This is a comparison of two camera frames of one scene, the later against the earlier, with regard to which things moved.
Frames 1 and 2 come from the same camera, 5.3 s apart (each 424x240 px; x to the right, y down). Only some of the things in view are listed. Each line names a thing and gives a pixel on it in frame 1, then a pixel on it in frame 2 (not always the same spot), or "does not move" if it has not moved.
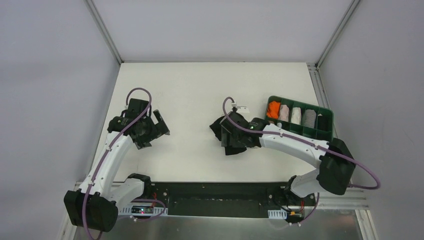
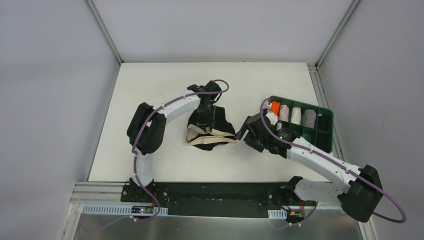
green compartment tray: (310, 120) does not move
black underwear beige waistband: (216, 127) → (222, 132)
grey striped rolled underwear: (310, 118) does not move
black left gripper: (155, 125) → (203, 122)
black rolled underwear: (324, 122) does not move
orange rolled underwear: (273, 109) does not move
